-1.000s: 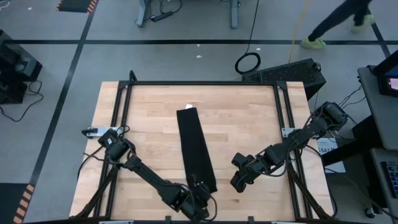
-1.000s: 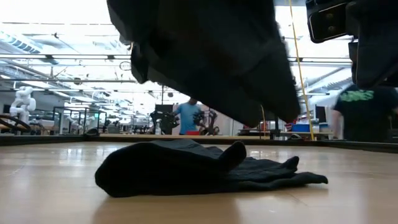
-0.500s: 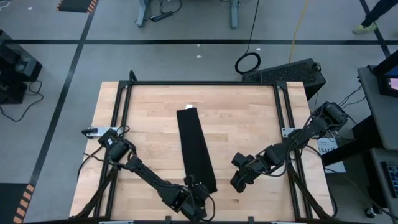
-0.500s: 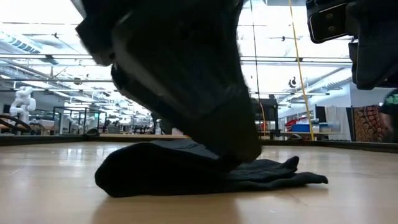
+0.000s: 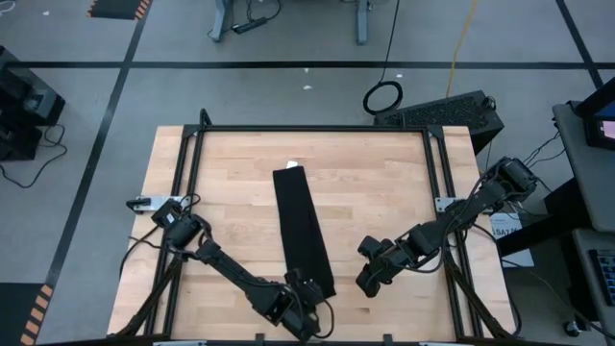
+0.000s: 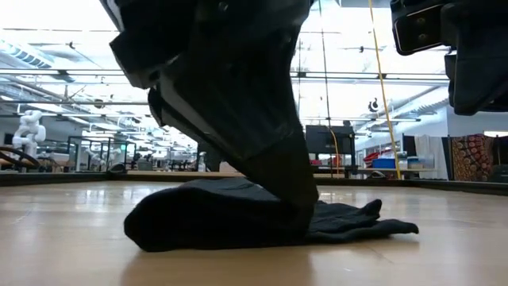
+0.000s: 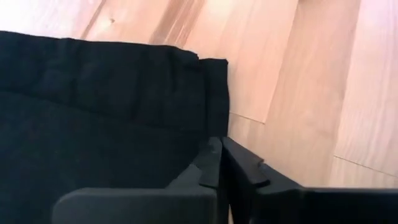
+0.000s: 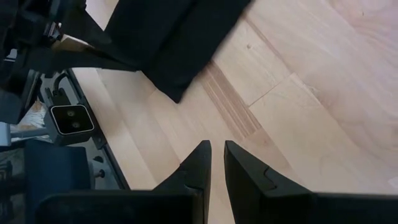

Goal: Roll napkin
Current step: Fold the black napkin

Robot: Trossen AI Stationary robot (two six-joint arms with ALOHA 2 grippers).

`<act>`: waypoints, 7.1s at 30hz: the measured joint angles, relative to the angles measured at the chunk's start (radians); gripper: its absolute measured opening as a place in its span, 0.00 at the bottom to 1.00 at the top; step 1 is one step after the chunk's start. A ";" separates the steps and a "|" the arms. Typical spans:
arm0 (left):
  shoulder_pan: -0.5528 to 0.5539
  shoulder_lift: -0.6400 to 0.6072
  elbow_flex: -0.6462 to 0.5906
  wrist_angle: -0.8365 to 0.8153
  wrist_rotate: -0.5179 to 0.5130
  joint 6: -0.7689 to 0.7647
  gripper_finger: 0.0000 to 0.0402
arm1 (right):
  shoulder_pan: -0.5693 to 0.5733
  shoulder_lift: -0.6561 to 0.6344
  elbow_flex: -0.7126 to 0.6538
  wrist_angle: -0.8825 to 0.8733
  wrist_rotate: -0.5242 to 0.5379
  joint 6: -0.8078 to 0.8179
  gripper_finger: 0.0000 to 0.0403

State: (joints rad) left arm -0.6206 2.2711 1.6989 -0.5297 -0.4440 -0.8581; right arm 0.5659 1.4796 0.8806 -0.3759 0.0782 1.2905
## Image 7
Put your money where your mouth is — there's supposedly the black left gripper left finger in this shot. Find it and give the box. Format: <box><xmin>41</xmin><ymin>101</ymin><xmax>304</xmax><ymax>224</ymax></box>
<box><xmin>52</xmin><ymin>136</ymin><xmax>223</xmax><ymax>224</ymax></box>

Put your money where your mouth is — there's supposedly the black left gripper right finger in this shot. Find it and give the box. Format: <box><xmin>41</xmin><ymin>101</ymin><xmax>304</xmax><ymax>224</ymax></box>
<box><xmin>221</xmin><ymin>136</ymin><xmax>398</xmax><ymax>224</ymax></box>

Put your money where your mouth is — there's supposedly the black cloth napkin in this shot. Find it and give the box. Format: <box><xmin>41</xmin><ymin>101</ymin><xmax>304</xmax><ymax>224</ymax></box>
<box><xmin>0</xmin><ymin>30</ymin><xmax>230</xmax><ymax>224</ymax></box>

